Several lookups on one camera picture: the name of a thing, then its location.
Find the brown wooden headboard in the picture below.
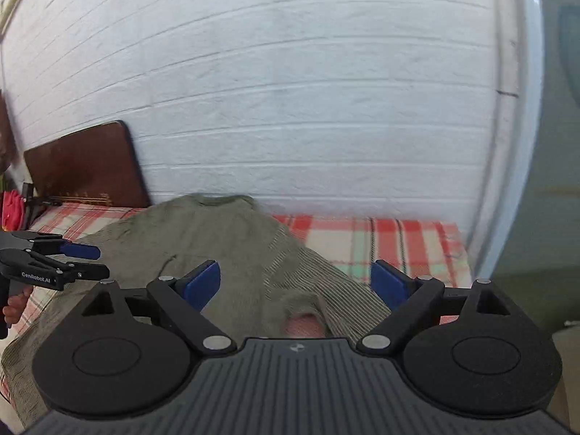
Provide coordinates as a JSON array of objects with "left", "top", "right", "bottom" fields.
[{"left": 24, "top": 120, "right": 152, "bottom": 209}]

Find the red plaid bed sheet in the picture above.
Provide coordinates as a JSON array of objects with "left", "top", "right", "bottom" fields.
[{"left": 0, "top": 202, "right": 472, "bottom": 399}]

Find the white door frame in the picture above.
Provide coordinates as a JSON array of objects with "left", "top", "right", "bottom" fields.
[{"left": 467, "top": 0, "right": 544, "bottom": 282}]

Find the pale green door with drawing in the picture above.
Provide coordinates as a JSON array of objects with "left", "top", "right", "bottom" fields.
[{"left": 494, "top": 0, "right": 580, "bottom": 327}]

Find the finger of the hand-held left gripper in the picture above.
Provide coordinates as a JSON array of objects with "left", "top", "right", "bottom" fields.
[
  {"left": 27, "top": 254, "right": 110, "bottom": 282},
  {"left": 11, "top": 231, "right": 101, "bottom": 262}
]

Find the person's left hand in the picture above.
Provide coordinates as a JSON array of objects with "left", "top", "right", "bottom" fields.
[{"left": 1, "top": 291, "right": 32, "bottom": 326}]

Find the black tripod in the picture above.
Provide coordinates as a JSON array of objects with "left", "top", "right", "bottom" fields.
[{"left": 20, "top": 181, "right": 64, "bottom": 218}]

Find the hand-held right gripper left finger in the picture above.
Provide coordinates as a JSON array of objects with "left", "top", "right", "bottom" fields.
[{"left": 77, "top": 260, "right": 237, "bottom": 357}]

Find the red bag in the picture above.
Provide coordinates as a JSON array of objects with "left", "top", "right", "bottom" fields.
[{"left": 0, "top": 189, "right": 26, "bottom": 232}]

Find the olive patterned garment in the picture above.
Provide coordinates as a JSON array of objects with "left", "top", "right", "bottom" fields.
[{"left": 0, "top": 194, "right": 393, "bottom": 422}]

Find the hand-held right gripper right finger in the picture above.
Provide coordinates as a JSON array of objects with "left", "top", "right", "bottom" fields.
[{"left": 356, "top": 260, "right": 513, "bottom": 357}]

